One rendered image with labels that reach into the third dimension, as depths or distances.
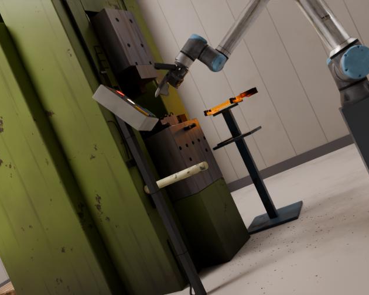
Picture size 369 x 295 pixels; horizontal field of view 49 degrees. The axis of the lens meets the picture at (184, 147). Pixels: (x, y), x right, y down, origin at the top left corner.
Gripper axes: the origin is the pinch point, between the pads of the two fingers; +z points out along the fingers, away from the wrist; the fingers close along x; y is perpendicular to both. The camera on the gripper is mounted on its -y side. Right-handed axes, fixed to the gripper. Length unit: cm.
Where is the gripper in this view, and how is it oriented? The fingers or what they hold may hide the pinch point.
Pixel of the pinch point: (156, 93)
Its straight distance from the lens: 212.8
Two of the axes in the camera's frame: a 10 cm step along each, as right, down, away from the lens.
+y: 8.1, 5.8, -0.7
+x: 1.1, -0.4, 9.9
